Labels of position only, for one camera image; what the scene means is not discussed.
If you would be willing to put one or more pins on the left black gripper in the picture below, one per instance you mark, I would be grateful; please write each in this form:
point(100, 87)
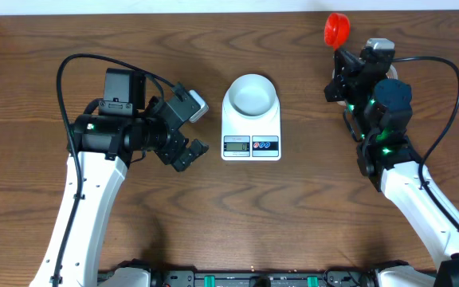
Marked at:
point(168, 151)

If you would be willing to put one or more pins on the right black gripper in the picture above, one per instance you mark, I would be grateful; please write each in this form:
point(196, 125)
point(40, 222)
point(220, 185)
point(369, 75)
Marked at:
point(347, 69)

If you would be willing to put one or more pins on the red plastic measuring scoop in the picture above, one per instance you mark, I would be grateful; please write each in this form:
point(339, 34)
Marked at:
point(336, 30)

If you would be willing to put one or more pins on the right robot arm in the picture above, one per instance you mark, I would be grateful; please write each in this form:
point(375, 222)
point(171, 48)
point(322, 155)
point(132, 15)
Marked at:
point(378, 110)

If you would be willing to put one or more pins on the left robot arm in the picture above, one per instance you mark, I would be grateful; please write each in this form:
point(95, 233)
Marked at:
point(105, 136)

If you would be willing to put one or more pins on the white digital kitchen scale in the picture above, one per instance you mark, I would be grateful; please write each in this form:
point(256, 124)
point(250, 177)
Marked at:
point(247, 138)

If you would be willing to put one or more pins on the grey round bowl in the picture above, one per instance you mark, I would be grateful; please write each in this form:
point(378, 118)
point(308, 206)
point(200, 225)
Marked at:
point(252, 95)

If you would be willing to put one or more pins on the clear plastic container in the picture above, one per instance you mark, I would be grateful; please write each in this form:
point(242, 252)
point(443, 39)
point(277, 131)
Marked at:
point(392, 73)

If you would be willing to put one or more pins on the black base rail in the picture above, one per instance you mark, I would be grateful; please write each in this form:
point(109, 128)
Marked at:
point(190, 278)

